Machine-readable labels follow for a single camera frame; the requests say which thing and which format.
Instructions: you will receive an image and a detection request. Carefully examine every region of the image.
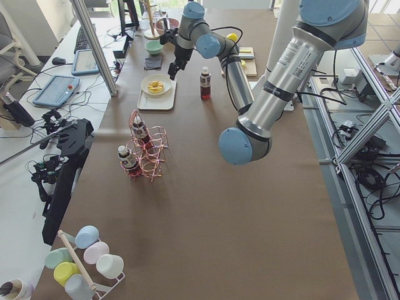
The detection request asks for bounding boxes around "aluminium frame post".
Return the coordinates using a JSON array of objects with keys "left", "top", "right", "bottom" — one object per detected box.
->
[{"left": 71, "top": 0, "right": 118, "bottom": 96}]

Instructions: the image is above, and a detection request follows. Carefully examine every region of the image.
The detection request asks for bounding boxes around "steel muddler black tip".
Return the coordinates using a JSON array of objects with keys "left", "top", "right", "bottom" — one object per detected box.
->
[{"left": 239, "top": 54, "right": 255, "bottom": 60}]

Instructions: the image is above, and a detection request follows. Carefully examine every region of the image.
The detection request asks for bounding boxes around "tea bottle in rack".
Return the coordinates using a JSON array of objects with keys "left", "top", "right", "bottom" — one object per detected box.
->
[
  {"left": 117, "top": 145, "right": 142, "bottom": 177},
  {"left": 132, "top": 115, "right": 149, "bottom": 144}
]

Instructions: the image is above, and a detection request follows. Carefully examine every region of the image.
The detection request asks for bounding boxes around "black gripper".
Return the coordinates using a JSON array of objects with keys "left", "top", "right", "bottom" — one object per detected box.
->
[{"left": 167, "top": 45, "right": 193, "bottom": 80}]

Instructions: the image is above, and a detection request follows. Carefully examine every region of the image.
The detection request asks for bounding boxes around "black water bottle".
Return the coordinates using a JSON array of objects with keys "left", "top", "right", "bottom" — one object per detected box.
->
[{"left": 1, "top": 92, "right": 35, "bottom": 127}]

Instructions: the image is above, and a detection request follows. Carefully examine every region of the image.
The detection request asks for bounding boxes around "wooden mug tree stand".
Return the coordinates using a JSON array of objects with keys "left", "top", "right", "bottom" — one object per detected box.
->
[{"left": 141, "top": 0, "right": 160, "bottom": 40}]

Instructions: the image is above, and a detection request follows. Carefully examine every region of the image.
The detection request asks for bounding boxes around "black keyboard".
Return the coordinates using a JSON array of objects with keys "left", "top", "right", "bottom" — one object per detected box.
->
[{"left": 73, "top": 26, "right": 91, "bottom": 54}]

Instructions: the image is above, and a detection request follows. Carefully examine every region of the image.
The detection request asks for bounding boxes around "paper coffee cup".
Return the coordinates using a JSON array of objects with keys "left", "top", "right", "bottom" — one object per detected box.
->
[{"left": 1, "top": 279, "right": 34, "bottom": 300}]

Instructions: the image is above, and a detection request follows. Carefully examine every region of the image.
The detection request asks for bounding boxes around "black computer mouse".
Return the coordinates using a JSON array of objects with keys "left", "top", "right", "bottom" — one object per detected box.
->
[{"left": 52, "top": 57, "right": 66, "bottom": 66}]

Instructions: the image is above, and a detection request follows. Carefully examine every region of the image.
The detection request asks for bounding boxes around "white cup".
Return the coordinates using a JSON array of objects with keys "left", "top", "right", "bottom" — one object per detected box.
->
[{"left": 96, "top": 254, "right": 124, "bottom": 279}]

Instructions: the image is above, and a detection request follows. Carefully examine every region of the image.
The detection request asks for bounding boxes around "green cup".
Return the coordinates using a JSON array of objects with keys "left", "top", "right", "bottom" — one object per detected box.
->
[{"left": 44, "top": 247, "right": 73, "bottom": 269}]

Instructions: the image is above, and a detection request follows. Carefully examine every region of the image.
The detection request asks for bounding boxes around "white round plate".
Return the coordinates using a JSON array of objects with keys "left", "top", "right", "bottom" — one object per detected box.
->
[{"left": 141, "top": 74, "right": 172, "bottom": 96}]

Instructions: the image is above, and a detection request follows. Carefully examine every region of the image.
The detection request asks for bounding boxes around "yellow lemon near lime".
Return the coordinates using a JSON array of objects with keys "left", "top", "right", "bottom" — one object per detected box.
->
[{"left": 226, "top": 33, "right": 238, "bottom": 42}]

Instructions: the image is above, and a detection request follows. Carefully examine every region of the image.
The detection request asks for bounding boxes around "copper wire bottle rack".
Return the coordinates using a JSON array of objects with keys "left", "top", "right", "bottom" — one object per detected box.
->
[{"left": 127, "top": 109, "right": 169, "bottom": 182}]

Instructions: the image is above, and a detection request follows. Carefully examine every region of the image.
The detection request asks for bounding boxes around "grey blue cup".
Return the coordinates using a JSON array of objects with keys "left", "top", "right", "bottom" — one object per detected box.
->
[{"left": 64, "top": 274, "right": 94, "bottom": 300}]

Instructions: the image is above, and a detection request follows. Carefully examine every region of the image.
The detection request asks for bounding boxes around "green ceramic bowl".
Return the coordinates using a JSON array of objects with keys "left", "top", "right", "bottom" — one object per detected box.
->
[{"left": 145, "top": 40, "right": 163, "bottom": 55}]

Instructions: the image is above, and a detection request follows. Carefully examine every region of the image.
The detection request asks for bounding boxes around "white wire cup rack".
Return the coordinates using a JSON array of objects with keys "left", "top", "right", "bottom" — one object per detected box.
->
[{"left": 65, "top": 232, "right": 126, "bottom": 299}]

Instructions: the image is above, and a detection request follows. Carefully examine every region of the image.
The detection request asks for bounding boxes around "pink bowl with ice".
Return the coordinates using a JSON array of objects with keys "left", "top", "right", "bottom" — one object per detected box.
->
[{"left": 154, "top": 17, "right": 179, "bottom": 36}]

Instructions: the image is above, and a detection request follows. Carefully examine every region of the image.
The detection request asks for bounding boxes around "bamboo cutting board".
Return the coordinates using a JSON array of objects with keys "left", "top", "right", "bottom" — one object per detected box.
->
[{"left": 227, "top": 47, "right": 258, "bottom": 78}]

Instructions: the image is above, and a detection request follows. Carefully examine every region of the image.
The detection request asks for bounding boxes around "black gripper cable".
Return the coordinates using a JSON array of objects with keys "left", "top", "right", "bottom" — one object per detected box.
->
[{"left": 211, "top": 26, "right": 244, "bottom": 60}]

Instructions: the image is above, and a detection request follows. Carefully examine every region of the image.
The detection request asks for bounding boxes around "black gripper camera mount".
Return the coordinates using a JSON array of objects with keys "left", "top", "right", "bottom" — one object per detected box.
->
[{"left": 160, "top": 28, "right": 179, "bottom": 46}]

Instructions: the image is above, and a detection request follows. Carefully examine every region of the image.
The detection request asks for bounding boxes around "blue teach pendant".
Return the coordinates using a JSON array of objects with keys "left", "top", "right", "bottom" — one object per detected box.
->
[
  {"left": 71, "top": 49, "right": 99, "bottom": 76},
  {"left": 32, "top": 76, "right": 80, "bottom": 108}
]

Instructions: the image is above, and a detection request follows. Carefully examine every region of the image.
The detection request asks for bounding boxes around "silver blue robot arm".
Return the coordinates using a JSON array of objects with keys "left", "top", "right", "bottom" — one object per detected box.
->
[{"left": 161, "top": 1, "right": 369, "bottom": 165}]

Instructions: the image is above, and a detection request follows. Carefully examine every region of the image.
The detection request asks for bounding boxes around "pink cup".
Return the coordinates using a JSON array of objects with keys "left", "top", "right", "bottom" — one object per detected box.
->
[{"left": 83, "top": 241, "right": 109, "bottom": 264}]

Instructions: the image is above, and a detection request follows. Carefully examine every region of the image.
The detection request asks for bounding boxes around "grey folded cloth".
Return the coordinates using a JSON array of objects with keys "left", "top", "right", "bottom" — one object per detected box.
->
[{"left": 144, "top": 56, "right": 163, "bottom": 70}]

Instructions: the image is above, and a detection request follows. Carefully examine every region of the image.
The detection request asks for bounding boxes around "braided ring pastry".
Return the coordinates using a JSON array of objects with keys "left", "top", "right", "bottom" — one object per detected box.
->
[{"left": 147, "top": 81, "right": 164, "bottom": 94}]

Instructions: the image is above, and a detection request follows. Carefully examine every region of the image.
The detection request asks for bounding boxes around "yellow cup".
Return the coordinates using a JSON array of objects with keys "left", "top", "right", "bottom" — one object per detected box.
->
[{"left": 53, "top": 262, "right": 81, "bottom": 287}]

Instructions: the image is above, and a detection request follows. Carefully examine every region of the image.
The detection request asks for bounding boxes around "tea bottle white cap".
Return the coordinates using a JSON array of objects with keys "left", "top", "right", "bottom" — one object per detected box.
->
[{"left": 200, "top": 66, "right": 211, "bottom": 101}]

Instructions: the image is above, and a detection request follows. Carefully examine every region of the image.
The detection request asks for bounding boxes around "wooden rack handle rod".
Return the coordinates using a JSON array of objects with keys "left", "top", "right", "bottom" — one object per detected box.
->
[{"left": 57, "top": 230, "right": 96, "bottom": 291}]

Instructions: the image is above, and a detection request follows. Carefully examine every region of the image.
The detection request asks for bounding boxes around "white rectangular tray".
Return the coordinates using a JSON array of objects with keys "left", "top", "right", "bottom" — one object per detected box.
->
[{"left": 137, "top": 81, "right": 176, "bottom": 111}]

